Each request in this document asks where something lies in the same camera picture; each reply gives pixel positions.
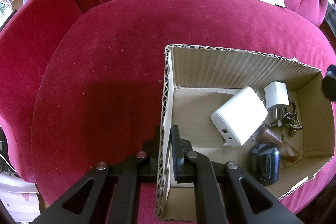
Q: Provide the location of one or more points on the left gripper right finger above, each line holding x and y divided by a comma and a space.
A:
182, 170

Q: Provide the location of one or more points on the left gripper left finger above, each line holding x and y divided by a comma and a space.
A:
151, 147

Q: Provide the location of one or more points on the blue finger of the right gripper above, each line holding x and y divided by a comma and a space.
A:
328, 86

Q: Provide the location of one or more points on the brown lipstick tube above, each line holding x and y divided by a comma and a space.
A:
286, 150

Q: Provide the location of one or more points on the small white plug adapter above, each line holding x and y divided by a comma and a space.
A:
276, 98

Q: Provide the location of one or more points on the large white charger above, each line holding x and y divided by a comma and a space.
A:
239, 118

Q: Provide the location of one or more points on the metal keychain with charms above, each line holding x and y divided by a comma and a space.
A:
285, 118

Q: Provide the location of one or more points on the black tape roll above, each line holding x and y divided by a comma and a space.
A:
264, 162

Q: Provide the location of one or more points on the red velvet tufted sofa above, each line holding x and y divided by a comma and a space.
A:
82, 80

